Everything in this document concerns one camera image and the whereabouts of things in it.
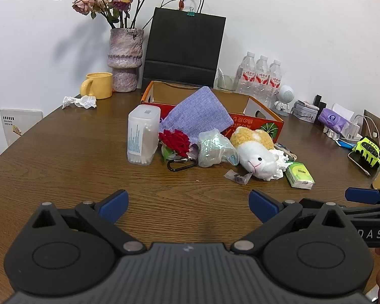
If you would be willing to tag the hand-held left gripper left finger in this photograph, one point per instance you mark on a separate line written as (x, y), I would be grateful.
(117, 203)

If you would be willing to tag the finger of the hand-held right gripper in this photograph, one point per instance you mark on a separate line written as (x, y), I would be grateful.
(362, 195)
(367, 212)

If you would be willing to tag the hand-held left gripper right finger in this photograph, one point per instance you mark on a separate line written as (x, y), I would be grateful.
(262, 205)

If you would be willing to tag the white and yellow plush toy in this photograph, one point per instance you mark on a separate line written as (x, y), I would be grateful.
(259, 158)

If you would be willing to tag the green tissue pack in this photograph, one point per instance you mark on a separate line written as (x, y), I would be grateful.
(299, 174)

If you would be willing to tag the iridescent clear plastic bag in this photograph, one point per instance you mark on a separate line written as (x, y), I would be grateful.
(212, 148)

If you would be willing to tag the translucent cotton swab box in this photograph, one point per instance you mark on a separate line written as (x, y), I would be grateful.
(144, 133)

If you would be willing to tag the red fabric rose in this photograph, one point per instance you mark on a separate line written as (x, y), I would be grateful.
(174, 141)

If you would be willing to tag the orange cardboard box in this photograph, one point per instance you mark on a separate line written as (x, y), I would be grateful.
(239, 102)

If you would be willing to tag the lavender knitted cloth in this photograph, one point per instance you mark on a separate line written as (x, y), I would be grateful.
(199, 114)

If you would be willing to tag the small clear plastic packet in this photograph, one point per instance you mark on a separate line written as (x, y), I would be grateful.
(237, 177)

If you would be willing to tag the yellow green glove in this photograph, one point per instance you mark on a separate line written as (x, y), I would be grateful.
(367, 148)

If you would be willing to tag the dark patterned wrapper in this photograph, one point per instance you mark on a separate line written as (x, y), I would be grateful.
(290, 152)

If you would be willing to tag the black carabiner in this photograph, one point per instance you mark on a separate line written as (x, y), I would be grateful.
(168, 165)

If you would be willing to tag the white charger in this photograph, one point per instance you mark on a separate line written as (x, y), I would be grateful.
(353, 129)

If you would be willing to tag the small white vials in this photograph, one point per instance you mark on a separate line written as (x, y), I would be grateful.
(331, 133)

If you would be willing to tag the purple wet wipes pack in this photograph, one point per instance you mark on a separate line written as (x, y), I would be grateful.
(331, 119)

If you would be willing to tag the patterned tin box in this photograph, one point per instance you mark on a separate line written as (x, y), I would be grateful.
(304, 112)

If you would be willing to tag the small black block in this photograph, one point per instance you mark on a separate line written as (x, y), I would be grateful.
(319, 101)

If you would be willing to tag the white robot speaker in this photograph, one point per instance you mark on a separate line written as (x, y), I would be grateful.
(286, 93)

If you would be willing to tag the yellow mug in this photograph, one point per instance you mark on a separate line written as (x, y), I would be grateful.
(99, 85)

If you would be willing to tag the white booklet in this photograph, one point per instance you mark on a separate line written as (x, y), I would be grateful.
(19, 126)

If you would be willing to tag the red label water bottle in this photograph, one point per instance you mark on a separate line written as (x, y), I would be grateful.
(246, 76)
(275, 80)
(262, 77)

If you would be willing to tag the clear glass cup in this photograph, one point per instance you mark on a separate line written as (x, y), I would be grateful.
(230, 84)

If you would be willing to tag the clear plastic spoon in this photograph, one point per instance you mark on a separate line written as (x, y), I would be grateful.
(221, 73)

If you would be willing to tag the purple white ceramic vase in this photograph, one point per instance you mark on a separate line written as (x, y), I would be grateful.
(125, 57)

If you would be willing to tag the black paper bag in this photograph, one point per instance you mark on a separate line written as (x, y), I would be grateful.
(183, 44)

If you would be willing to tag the green binder clip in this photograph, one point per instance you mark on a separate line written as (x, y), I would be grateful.
(190, 13)

